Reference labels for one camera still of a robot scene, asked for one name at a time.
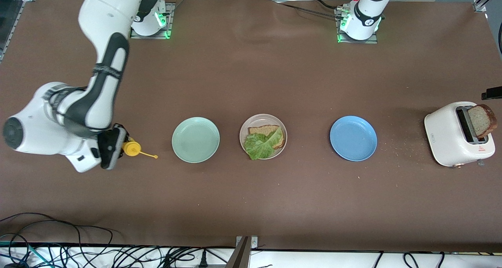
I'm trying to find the yellow squeeze bottle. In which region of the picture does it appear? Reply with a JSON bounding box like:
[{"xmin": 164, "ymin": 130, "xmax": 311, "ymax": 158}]
[{"xmin": 122, "ymin": 140, "xmax": 159, "ymax": 159}]

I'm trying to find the brown bread slice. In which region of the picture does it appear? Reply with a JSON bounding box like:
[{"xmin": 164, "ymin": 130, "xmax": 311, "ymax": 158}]
[
  {"xmin": 248, "ymin": 124, "xmax": 285, "ymax": 150},
  {"xmin": 467, "ymin": 104, "xmax": 498, "ymax": 139}
]

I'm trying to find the green lettuce leaf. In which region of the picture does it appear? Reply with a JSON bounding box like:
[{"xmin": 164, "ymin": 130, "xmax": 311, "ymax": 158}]
[{"xmin": 244, "ymin": 126, "xmax": 284, "ymax": 161}]

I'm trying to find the mint green plate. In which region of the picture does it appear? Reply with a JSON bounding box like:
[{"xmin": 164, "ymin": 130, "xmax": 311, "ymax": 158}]
[{"xmin": 171, "ymin": 117, "xmax": 220, "ymax": 163}]

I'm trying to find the beige plate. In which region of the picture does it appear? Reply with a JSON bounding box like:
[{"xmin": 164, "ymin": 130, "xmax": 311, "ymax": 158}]
[{"xmin": 239, "ymin": 114, "xmax": 288, "ymax": 160}]

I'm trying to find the blue plate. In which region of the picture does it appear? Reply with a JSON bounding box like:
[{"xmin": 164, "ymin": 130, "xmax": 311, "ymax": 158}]
[{"xmin": 329, "ymin": 116, "xmax": 378, "ymax": 161}]

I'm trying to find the white toaster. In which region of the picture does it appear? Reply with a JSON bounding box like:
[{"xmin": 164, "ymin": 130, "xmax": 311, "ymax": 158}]
[{"xmin": 424, "ymin": 101, "xmax": 496, "ymax": 168}]

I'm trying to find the black looping floor cable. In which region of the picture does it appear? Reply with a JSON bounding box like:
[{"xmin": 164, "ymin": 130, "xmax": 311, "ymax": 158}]
[{"xmin": 0, "ymin": 212, "xmax": 115, "ymax": 247}]

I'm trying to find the teal cable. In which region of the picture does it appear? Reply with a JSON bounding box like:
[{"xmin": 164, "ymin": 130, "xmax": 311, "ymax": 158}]
[{"xmin": 0, "ymin": 240, "xmax": 42, "ymax": 268}]

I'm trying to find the grey metal bracket post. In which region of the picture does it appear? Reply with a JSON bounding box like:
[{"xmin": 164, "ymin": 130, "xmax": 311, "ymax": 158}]
[{"xmin": 226, "ymin": 235, "xmax": 259, "ymax": 268}]

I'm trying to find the black base cable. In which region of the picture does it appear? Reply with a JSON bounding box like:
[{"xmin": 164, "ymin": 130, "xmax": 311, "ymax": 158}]
[{"xmin": 273, "ymin": 0, "xmax": 346, "ymax": 21}]

